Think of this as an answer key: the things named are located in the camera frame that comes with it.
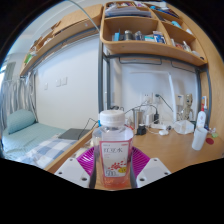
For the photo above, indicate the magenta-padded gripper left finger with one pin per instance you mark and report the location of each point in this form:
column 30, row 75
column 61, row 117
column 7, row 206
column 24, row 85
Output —
column 71, row 170

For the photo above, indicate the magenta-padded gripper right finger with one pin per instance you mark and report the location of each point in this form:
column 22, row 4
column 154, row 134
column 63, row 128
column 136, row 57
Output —
column 153, row 170

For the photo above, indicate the clear drink bottle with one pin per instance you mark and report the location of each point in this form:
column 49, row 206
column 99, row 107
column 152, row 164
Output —
column 112, row 146

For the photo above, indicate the blue checked blanket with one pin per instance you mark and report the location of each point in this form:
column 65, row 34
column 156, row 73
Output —
column 46, row 150

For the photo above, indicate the dark grey laptop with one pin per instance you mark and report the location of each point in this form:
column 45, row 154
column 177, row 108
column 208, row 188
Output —
column 73, row 134

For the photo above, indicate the white earbuds case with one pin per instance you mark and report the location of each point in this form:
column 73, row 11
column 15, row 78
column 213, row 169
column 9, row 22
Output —
column 163, row 132

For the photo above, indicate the black charger block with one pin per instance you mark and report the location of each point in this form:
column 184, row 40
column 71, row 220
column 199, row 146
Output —
column 141, row 130

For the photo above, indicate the white power strip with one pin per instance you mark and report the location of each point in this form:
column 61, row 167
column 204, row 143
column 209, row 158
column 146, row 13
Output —
column 158, row 126

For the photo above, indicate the steel tumbler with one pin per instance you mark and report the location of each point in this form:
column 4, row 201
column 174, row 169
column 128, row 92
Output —
column 138, row 117

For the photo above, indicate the white plastic cup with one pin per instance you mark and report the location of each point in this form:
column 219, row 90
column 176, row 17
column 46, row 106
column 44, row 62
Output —
column 199, row 138

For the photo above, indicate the small green bottle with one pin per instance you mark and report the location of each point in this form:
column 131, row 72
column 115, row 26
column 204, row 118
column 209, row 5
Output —
column 214, row 135

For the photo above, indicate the brown tree-man figurine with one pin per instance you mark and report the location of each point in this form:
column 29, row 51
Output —
column 188, row 108

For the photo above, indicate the green pillow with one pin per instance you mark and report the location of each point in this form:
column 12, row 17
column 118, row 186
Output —
column 20, row 120

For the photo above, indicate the wooden shelf unit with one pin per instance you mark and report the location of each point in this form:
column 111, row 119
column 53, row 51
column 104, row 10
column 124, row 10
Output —
column 133, row 43

